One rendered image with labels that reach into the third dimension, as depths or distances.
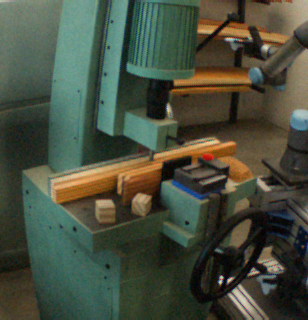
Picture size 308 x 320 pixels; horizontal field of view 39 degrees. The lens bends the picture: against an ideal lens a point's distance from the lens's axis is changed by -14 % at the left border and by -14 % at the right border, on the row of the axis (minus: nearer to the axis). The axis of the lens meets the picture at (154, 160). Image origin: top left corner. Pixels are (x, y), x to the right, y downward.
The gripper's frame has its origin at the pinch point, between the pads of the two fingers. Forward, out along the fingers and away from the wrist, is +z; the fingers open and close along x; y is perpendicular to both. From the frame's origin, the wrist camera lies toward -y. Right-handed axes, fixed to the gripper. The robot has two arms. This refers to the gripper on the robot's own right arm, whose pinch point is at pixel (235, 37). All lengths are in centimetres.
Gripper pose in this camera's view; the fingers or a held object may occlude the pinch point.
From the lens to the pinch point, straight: 217.9
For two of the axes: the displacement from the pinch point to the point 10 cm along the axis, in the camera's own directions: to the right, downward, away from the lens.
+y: 0.2, 8.9, 4.6
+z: -5.7, -3.7, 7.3
